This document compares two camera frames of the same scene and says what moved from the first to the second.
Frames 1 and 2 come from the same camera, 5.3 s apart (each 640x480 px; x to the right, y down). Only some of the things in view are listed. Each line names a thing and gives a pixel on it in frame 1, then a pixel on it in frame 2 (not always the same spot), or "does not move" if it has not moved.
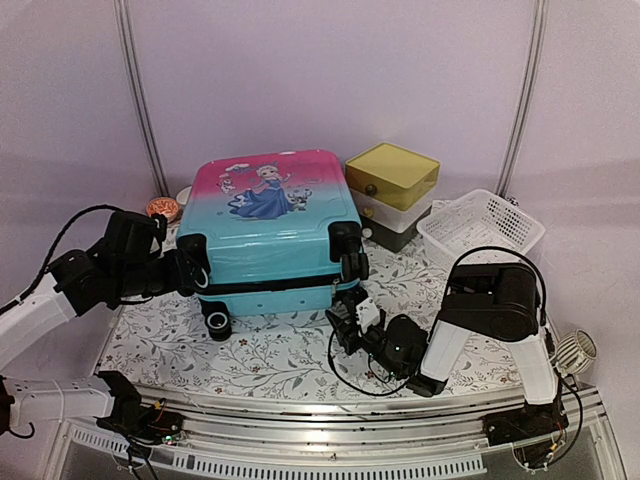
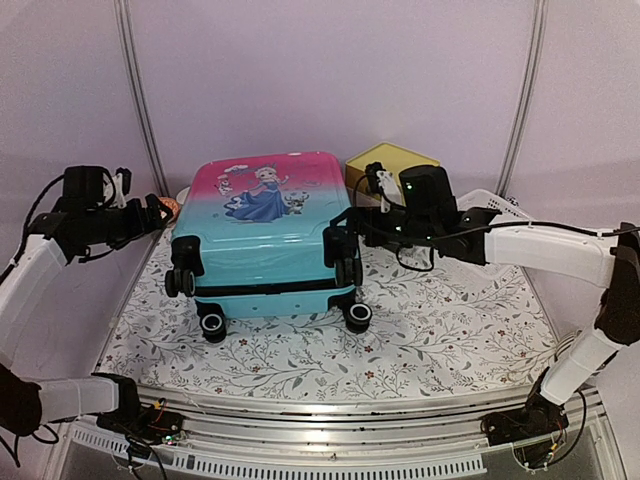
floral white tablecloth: x=166 y=347 does not move
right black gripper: x=343 y=331 to x=374 y=236
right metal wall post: x=523 y=99 does not move
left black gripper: x=180 y=276 to x=155 y=221
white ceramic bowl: x=183 y=195 does not move
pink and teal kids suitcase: x=280 y=232 does not move
